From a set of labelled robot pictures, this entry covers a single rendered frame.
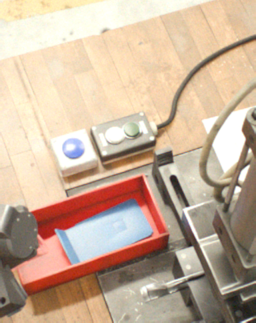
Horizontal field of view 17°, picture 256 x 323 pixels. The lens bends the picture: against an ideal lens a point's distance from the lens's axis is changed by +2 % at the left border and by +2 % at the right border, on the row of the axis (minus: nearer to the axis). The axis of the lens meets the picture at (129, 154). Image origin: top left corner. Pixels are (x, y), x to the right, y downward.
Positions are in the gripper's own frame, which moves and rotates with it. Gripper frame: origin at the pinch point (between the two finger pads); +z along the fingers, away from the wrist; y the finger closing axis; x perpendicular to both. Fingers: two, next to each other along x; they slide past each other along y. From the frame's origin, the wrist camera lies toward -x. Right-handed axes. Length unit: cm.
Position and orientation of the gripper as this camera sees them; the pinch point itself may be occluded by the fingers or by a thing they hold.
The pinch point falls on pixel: (34, 253)
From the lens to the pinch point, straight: 126.3
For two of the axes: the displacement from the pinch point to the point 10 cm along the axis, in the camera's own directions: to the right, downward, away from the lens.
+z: 4.4, 2.7, 8.6
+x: -3.3, -8.4, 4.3
